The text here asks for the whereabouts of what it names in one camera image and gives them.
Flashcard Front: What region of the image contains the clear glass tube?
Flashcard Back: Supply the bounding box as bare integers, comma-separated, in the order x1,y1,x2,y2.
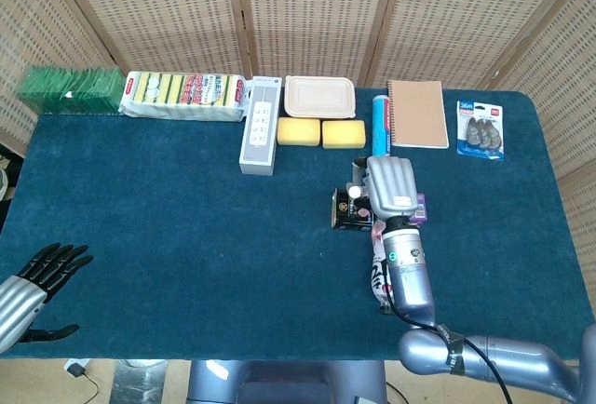
348,184,372,205

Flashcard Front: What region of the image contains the blue blister pack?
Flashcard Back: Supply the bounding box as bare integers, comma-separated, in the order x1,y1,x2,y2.
455,99,507,164

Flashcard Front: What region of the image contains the brown spiral notebook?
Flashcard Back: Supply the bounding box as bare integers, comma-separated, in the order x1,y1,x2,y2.
386,79,451,150

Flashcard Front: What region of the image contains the stack of green packets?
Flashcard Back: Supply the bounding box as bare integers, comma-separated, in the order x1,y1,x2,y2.
17,65,126,114

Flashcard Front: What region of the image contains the black luncheon meat tin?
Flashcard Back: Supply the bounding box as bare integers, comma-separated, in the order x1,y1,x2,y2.
331,188,375,232

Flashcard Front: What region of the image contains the yellow sponge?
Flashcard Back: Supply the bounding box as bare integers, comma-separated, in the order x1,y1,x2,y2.
321,118,367,151
277,117,322,147

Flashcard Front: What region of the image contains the sponge multipack in plastic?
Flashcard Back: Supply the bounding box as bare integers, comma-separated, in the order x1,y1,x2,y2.
118,70,249,123

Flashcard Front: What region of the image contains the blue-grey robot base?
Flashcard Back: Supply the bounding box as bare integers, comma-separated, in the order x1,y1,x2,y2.
185,359,388,404

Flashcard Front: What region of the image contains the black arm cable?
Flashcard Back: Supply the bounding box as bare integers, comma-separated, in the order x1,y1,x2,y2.
386,299,513,404

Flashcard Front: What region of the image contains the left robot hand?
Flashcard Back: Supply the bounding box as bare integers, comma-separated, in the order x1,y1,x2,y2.
0,242,94,354

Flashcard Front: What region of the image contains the blue wrap roll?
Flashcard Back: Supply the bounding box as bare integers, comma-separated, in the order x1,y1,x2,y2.
371,94,393,158

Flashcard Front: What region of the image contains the woven folding screen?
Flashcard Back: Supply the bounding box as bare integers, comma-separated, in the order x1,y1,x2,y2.
0,0,596,303

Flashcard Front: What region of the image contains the white power strip box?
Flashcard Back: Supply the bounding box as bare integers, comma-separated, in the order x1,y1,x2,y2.
238,75,283,177

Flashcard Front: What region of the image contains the blue table cloth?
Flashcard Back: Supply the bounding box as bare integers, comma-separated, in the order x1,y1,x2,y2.
0,89,595,361

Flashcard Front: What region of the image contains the beige lidded food container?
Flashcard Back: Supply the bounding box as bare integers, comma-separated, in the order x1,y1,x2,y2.
284,74,358,120

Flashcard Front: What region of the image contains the plastic bottle with pink label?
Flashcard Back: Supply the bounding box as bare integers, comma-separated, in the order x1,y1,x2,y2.
370,219,398,316

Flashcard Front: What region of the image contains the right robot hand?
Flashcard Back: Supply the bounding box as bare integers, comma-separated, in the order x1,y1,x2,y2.
352,155,419,220

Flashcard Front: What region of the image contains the small purple box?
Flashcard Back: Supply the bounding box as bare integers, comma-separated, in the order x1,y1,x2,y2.
409,193,428,227

